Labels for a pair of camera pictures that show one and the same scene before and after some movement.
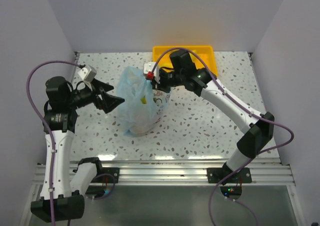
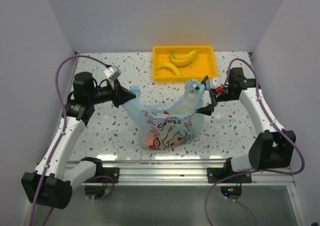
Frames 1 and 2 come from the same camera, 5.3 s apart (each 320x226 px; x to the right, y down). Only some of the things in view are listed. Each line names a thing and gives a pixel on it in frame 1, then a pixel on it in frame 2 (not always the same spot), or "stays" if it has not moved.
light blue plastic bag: x=140 y=107 to x=172 y=125
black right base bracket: x=216 y=175 stays
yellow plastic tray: x=202 y=56 stays
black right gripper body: x=170 y=79 to x=226 y=95
